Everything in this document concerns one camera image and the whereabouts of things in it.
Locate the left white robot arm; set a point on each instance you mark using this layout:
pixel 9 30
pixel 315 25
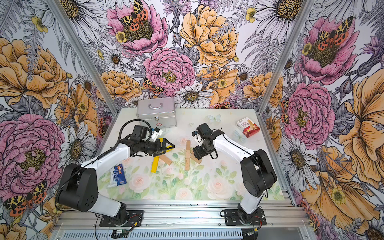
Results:
pixel 78 188

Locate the aluminium front rail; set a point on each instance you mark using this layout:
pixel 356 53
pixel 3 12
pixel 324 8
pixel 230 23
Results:
pixel 174 214

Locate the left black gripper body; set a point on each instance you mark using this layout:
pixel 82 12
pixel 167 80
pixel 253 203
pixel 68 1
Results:
pixel 150 146

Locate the wooden block diagonal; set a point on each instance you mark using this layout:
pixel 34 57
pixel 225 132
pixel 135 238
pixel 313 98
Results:
pixel 187 164

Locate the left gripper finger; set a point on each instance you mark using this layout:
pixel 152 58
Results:
pixel 166 144
pixel 159 152

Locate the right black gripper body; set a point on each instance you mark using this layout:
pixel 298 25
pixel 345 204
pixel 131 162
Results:
pixel 201 151

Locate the small green circuit board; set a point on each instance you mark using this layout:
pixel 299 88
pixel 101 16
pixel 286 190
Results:
pixel 120 233

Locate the yellow short block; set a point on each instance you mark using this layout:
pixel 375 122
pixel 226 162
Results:
pixel 155 164

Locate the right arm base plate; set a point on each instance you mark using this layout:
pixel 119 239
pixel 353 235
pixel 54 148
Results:
pixel 235 217

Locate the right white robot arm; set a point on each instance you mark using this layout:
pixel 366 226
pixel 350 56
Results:
pixel 258 173

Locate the silver metal case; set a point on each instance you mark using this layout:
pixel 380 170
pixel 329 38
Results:
pixel 158 113

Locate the red white snack box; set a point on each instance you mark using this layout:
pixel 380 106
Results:
pixel 247 127

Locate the blue card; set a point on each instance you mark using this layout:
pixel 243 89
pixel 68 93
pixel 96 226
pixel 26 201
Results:
pixel 117 176

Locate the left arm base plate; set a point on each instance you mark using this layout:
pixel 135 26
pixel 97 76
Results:
pixel 131 218

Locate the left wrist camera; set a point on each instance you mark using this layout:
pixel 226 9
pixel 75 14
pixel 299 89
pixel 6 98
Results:
pixel 141 132

